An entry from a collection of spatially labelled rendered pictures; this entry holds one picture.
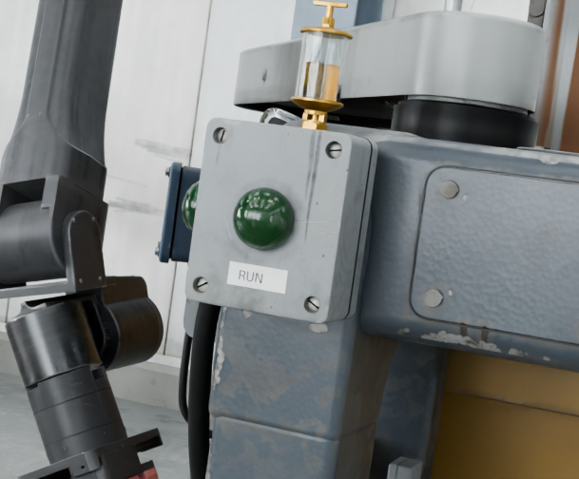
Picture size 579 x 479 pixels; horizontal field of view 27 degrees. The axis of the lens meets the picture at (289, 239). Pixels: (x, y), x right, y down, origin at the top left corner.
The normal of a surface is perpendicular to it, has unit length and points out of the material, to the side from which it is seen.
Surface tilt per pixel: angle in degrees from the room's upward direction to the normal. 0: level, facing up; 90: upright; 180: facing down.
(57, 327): 71
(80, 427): 77
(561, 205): 90
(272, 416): 90
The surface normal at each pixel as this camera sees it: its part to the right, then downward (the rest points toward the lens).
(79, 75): 0.85, -0.12
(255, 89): -0.94, -0.11
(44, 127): -0.47, -0.34
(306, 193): -0.35, 0.00
